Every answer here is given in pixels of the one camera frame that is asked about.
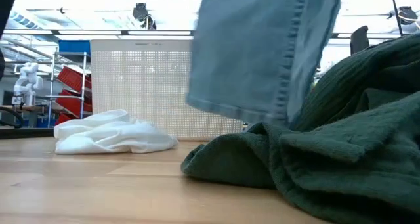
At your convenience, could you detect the thin black slanted pole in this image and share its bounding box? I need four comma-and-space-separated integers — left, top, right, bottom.
389, 0, 404, 37

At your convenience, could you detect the metal shelf rack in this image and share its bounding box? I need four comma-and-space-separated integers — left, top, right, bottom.
47, 48, 93, 129

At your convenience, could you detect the white perforated laundry basket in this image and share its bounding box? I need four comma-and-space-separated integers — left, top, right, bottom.
90, 39, 244, 141

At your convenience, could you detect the dark green cloth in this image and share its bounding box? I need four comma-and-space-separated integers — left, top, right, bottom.
180, 33, 420, 224

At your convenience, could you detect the black table frame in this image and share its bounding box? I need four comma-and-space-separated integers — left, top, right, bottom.
0, 127, 55, 140

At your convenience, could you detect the light blue cloth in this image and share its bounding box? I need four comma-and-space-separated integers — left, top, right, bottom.
185, 0, 342, 128

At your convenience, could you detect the white cloth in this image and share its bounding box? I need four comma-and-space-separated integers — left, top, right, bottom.
53, 108, 180, 155

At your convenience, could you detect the thick black hose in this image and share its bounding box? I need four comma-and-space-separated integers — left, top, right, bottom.
0, 106, 25, 129

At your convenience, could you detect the red storage bin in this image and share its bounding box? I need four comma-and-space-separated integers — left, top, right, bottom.
57, 65, 93, 94
54, 89, 93, 118
54, 112, 79, 127

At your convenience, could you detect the blue storage bin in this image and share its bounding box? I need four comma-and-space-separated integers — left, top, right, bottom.
58, 39, 91, 56

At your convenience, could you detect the black ceiling cable reel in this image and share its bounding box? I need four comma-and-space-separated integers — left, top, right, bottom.
387, 5, 419, 26
132, 2, 158, 30

